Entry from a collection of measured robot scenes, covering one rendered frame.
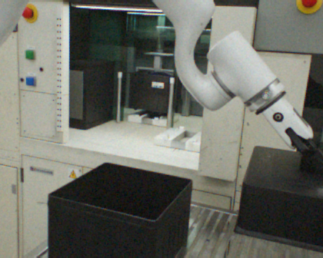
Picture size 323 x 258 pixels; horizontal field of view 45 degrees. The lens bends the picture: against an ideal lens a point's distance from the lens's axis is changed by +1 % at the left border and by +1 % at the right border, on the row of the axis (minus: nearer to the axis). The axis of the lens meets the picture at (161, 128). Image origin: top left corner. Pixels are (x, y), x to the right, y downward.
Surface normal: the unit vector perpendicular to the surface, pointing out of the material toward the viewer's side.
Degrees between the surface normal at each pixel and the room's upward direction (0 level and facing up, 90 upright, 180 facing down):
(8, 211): 90
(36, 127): 90
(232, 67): 98
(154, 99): 90
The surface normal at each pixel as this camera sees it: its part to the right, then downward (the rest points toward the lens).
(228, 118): -0.36, 0.20
